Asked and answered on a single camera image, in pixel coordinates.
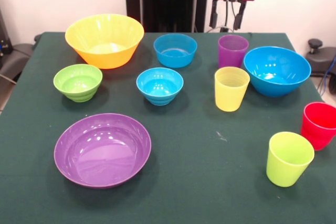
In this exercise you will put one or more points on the yellow cup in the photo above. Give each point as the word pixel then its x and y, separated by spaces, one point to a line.
pixel 228 95

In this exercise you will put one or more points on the large blue bowl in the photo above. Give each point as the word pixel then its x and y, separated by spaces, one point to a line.
pixel 275 82

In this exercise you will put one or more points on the dark green table cloth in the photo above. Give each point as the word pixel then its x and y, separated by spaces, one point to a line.
pixel 197 142

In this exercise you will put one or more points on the small light blue ribbed bowl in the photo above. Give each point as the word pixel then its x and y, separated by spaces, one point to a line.
pixel 159 90

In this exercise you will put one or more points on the purple cup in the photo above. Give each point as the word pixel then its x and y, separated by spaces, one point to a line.
pixel 231 53

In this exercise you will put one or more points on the small green ribbed bowl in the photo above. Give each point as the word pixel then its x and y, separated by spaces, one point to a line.
pixel 77 87

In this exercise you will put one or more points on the red cup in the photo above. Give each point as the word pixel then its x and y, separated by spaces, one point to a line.
pixel 319 129

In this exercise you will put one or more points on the medium blue bowl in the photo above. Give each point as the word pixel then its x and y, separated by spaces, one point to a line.
pixel 175 56

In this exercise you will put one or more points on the black pedestal foot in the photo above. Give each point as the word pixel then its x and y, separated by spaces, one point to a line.
pixel 319 56
pixel 14 56

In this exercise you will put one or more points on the wide purple bowl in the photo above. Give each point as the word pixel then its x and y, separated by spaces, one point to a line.
pixel 102 155

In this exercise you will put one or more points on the lime green cup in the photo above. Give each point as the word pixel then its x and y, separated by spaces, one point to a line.
pixel 286 166

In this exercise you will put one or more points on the large orange bowl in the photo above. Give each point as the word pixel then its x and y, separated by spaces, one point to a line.
pixel 105 53

